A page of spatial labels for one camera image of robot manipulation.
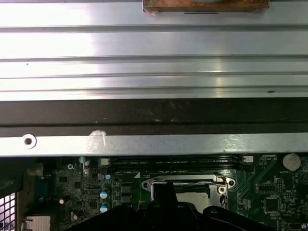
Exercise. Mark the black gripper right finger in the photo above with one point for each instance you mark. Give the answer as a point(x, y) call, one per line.
point(187, 220)

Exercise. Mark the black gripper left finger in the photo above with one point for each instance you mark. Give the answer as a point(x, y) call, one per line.
point(144, 220)

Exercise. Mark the silver CPU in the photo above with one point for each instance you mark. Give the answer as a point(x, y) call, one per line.
point(192, 199)

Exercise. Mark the metal socket cover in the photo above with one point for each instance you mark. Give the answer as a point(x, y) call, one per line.
point(213, 196)

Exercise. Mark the CPU socket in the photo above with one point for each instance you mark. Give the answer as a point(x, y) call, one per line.
point(183, 177)

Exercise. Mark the black RAM slot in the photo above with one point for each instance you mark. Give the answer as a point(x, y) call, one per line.
point(168, 166)
point(168, 160)

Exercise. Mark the silver can capacitor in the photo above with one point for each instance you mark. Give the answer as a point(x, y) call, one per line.
point(105, 207)
point(104, 193)

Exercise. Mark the green motherboard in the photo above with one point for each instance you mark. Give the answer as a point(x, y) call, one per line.
point(252, 185)

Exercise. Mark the black PC case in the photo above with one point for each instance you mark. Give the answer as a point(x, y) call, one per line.
point(144, 113)

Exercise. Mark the small finned heatsink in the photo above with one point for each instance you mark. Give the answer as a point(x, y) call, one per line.
point(37, 223)

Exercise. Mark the internal USB port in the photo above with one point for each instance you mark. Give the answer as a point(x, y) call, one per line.
point(294, 226)

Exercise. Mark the round coin battery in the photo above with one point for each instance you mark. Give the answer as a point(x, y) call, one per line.
point(291, 161)

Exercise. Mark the brown base plate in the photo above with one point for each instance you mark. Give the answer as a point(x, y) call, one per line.
point(168, 7)

